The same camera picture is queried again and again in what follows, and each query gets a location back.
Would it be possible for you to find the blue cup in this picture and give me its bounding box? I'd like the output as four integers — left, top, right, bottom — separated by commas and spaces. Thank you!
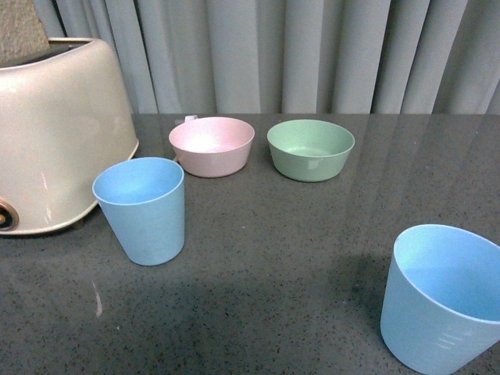
92, 157, 185, 266
380, 224, 499, 374

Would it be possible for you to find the pink bowl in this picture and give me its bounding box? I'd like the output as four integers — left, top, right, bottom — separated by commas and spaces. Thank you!
169, 116, 255, 178

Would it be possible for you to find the green bowl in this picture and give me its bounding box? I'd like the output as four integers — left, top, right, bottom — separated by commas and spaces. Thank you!
267, 120, 355, 182

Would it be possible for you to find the grey curtain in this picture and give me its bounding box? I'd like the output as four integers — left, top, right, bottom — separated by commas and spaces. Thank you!
35, 1, 499, 114

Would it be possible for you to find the cream toaster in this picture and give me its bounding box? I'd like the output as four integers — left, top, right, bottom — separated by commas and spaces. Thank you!
1, 38, 139, 236

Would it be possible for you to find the bread slice in toaster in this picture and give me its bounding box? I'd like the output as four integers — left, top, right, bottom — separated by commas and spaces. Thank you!
0, 0, 50, 67

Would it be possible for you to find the white toaster power cord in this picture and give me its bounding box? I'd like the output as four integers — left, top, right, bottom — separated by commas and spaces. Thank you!
173, 114, 198, 163

